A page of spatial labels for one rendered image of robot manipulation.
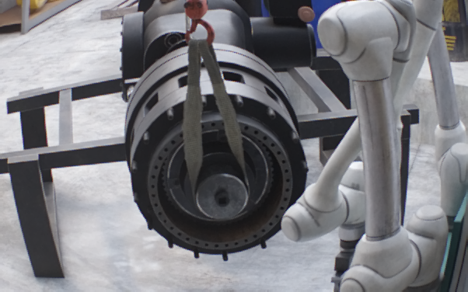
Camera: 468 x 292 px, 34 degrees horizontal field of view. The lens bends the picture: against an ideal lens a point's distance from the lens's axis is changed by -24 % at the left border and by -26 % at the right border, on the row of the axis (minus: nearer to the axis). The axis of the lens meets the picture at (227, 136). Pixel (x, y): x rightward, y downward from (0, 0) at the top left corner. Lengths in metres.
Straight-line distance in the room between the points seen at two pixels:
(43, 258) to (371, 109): 2.33
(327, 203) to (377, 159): 0.29
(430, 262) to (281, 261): 2.02
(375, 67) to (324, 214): 0.47
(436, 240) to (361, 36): 0.61
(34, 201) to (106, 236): 0.74
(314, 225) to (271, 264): 1.88
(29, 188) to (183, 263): 0.88
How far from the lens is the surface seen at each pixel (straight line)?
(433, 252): 2.15
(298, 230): 2.19
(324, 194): 2.18
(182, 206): 2.86
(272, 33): 4.12
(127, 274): 4.02
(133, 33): 4.02
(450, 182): 2.58
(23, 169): 3.74
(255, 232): 2.82
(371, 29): 1.87
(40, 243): 3.89
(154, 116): 2.75
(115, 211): 4.68
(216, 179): 2.67
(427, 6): 2.42
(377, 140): 1.93
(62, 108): 4.35
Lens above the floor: 1.95
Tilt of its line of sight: 21 degrees down
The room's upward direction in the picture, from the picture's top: 4 degrees counter-clockwise
